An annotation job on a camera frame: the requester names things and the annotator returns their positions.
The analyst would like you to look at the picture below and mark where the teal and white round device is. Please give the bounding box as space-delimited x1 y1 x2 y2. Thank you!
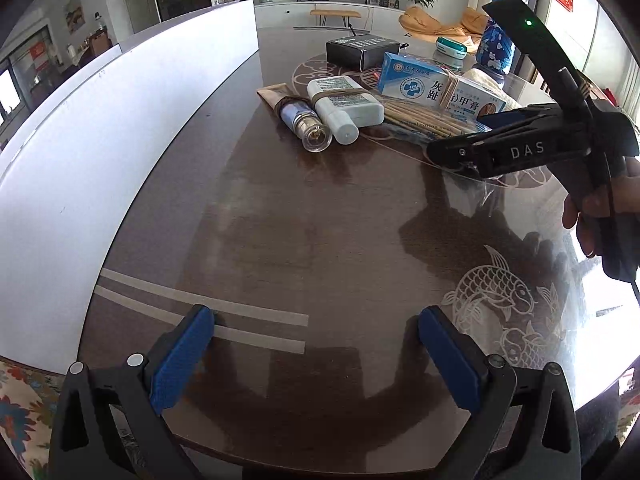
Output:
435 36 469 57

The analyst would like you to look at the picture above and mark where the wooden bench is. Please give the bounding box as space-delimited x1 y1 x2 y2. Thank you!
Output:
309 9 361 28

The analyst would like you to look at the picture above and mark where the orange lounge chair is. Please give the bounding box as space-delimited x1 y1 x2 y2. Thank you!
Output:
398 6 491 41

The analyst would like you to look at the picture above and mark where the black cardboard box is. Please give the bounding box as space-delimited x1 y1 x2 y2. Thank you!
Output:
326 34 401 71

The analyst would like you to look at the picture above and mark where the blue patterned bottle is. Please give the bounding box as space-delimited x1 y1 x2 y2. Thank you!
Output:
475 0 528 73

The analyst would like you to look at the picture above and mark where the person's right hand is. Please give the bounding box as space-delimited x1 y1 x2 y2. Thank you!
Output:
562 159 640 261

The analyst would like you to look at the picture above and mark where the white television cabinet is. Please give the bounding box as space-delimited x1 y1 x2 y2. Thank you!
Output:
252 0 406 28

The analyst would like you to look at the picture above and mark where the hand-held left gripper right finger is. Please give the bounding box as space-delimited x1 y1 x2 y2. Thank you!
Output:
418 305 582 480

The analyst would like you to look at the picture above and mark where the tan patterned pouch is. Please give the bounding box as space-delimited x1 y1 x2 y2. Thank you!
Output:
256 82 306 116

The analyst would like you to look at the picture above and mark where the white plastic bottle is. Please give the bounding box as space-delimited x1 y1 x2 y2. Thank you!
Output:
306 75 385 145

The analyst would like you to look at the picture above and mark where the blue and white medicine box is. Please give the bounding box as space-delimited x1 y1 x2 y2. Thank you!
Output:
375 51 507 123

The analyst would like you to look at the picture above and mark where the beige and blue cosmetic tube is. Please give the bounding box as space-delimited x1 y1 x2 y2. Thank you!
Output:
280 100 333 153

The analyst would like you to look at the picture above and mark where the large white container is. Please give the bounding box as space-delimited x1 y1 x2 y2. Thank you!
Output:
0 0 261 361

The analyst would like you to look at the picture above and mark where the bag of cotton swabs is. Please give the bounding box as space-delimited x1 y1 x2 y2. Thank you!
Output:
362 97 516 196

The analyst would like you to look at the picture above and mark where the floral seat cushion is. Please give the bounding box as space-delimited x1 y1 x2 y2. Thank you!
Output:
0 357 66 480

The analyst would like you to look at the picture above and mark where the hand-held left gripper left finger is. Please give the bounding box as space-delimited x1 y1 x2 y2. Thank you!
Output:
48 304 216 480

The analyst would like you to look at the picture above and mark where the framed wall painting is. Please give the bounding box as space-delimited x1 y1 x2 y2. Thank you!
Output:
64 0 82 35

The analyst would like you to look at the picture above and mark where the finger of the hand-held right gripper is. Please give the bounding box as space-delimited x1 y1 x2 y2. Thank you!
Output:
426 130 493 178
477 105 561 133

